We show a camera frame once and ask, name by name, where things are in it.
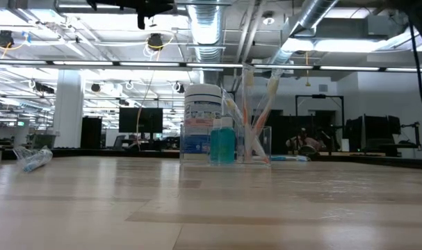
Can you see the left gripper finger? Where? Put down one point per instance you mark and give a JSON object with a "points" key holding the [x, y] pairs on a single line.
{"points": [[158, 8]]}

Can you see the blue mouthwash bottle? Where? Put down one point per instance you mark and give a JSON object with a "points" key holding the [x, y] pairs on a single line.
{"points": [[215, 146], [228, 146]]}

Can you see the clear acrylic organizer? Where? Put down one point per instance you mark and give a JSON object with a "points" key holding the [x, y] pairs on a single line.
{"points": [[193, 159]]}

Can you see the blue toothbrush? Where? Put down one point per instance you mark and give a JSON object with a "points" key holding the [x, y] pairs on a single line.
{"points": [[33, 159], [289, 158]]}

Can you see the black equipment station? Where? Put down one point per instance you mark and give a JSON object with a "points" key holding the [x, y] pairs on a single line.
{"points": [[374, 133]]}

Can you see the long ceiling light strip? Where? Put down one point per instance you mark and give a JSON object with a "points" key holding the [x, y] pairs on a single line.
{"points": [[82, 63]]}

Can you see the white wipes canister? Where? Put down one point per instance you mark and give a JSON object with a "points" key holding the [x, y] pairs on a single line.
{"points": [[203, 104]]}

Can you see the black monitor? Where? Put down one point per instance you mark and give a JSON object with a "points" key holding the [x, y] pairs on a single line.
{"points": [[141, 119]]}

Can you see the white pillar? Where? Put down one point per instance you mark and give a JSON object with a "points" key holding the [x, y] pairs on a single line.
{"points": [[68, 114]]}

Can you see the black cabinet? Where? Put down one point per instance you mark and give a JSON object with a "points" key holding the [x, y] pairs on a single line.
{"points": [[90, 133]]}

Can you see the seated person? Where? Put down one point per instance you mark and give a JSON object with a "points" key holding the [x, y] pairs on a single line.
{"points": [[306, 143]]}

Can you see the ribbed silver ventilation duct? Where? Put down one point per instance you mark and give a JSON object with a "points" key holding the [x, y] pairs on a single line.
{"points": [[205, 24]]}

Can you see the smooth silver ventilation duct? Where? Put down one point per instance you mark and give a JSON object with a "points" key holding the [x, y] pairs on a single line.
{"points": [[311, 14]]}

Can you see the black frame stand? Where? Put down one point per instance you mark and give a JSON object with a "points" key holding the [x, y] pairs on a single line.
{"points": [[318, 96]]}

